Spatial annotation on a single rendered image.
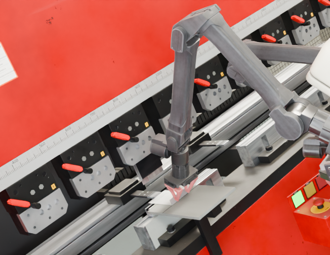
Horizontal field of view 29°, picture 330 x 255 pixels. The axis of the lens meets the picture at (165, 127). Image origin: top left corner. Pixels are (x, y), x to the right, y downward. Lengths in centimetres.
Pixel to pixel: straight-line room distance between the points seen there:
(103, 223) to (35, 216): 50
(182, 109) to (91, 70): 33
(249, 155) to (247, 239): 35
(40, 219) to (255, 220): 81
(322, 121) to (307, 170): 88
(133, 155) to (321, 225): 67
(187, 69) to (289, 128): 34
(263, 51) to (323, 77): 42
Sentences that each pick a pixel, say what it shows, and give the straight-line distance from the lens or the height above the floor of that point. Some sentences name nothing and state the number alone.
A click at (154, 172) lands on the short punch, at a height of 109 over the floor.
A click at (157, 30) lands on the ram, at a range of 220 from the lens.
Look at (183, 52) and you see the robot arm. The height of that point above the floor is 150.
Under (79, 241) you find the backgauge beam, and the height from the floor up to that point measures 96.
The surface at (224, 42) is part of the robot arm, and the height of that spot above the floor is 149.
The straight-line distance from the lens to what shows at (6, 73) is 189.
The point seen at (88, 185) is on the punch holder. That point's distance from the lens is 200.
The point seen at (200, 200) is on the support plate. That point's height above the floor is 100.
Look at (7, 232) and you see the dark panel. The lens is 249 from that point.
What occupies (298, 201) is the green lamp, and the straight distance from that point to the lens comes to 228.
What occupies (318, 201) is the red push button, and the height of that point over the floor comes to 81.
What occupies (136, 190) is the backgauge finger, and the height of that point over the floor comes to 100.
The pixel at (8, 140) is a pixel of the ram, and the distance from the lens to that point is 188.
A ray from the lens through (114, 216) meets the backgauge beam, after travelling 240.
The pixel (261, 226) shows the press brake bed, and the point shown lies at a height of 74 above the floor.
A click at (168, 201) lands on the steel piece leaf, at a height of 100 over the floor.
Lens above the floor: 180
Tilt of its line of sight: 15 degrees down
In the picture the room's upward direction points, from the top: 24 degrees counter-clockwise
